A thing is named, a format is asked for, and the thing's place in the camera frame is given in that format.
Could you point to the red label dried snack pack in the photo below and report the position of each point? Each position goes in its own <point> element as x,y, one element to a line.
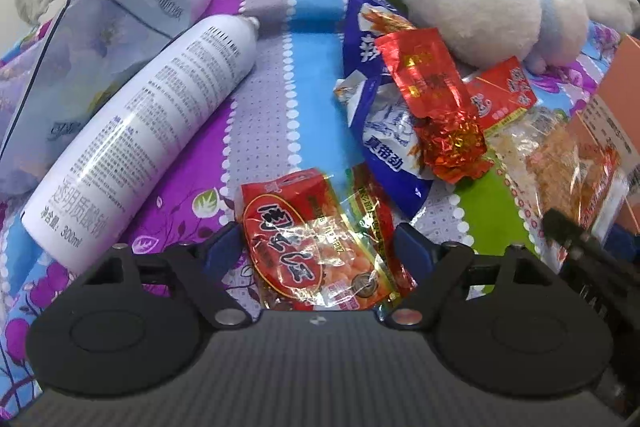
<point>545,163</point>

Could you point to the white blue plush toy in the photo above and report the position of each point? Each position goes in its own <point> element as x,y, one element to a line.
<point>483,33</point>

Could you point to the pink cardboard box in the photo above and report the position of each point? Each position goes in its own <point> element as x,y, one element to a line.
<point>611,118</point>

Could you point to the red foil tea packet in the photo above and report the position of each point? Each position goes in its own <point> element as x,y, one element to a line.
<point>446,120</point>

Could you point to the red peanut snack pack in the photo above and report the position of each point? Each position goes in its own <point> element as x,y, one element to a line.
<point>312,249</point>

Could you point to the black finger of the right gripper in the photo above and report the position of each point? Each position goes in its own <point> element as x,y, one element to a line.
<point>575,231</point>

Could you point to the white spray can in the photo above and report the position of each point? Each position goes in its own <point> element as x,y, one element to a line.
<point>97,185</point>

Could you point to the floral purple bed sheet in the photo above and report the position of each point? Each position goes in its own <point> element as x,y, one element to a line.
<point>283,117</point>

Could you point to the blue white pickle packet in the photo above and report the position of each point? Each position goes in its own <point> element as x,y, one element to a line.
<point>376,112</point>

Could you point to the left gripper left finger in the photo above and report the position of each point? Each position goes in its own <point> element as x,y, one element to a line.
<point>200,268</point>

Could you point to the translucent blue plastic bag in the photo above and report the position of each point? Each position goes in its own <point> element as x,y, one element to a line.
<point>90,49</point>

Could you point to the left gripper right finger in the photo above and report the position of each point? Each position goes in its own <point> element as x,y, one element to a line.
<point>436,268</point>

